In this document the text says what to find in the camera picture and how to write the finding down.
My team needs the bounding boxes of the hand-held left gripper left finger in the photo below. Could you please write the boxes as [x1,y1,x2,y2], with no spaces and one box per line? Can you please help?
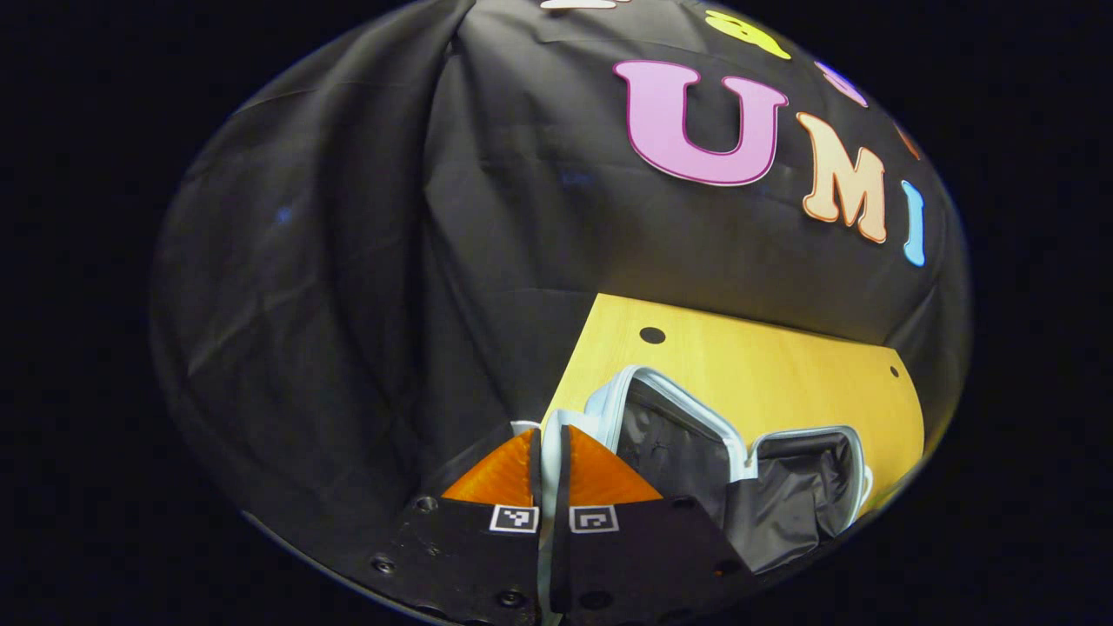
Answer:
[370,426,543,626]

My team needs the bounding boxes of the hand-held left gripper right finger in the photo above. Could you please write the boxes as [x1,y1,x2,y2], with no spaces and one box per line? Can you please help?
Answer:
[550,424,756,626]

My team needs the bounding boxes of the white cloud-shaped suitcase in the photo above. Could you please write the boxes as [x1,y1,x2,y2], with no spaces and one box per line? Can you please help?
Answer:
[511,365,875,626]

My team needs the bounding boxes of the black backdrop cloth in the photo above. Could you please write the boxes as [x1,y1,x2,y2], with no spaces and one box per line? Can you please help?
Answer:
[148,0,972,592]

